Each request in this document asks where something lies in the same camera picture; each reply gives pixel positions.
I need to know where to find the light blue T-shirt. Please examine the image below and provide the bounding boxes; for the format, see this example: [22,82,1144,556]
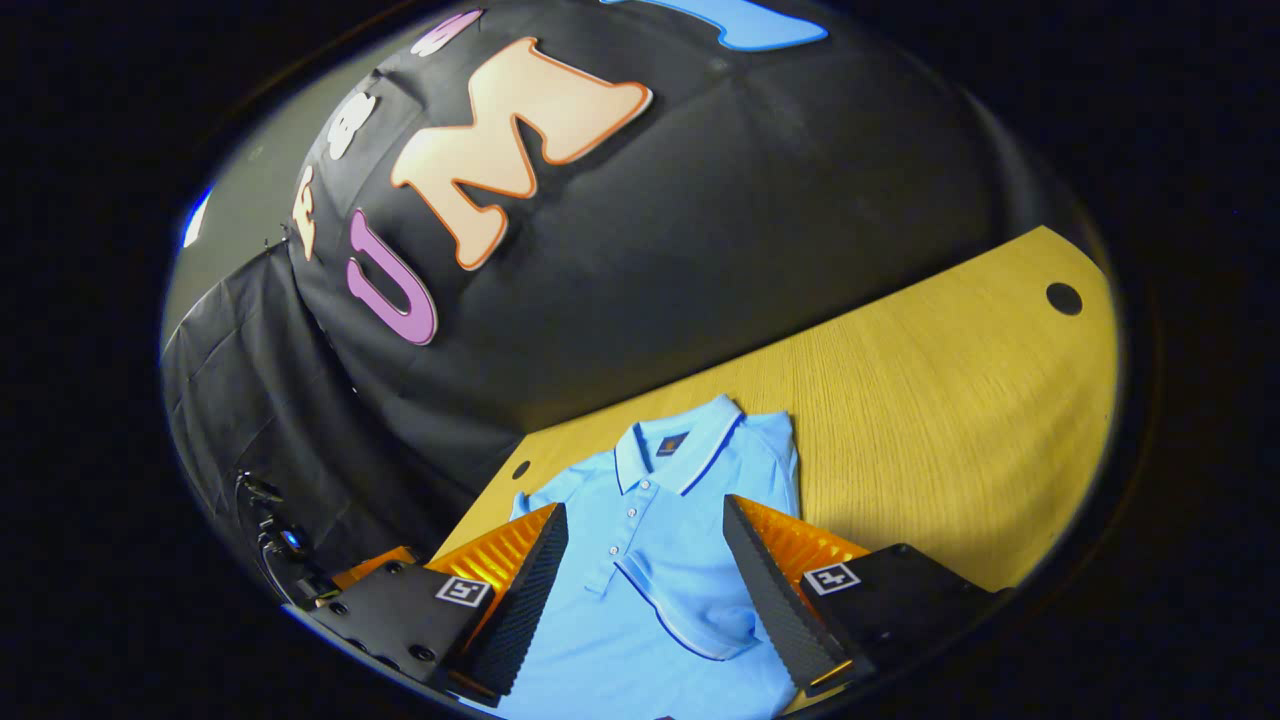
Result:
[495,393,801,720]

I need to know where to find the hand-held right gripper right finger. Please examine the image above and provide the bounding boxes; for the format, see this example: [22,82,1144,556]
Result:
[720,493,1009,699]

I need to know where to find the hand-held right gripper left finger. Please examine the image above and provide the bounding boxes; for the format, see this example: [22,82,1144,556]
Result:
[298,502,570,699]

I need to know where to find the ceiling light panel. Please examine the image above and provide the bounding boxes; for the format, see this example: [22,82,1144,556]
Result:
[182,183,213,249]

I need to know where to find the black backdrop cloth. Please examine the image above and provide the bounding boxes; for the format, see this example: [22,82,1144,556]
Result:
[160,0,1051,581]

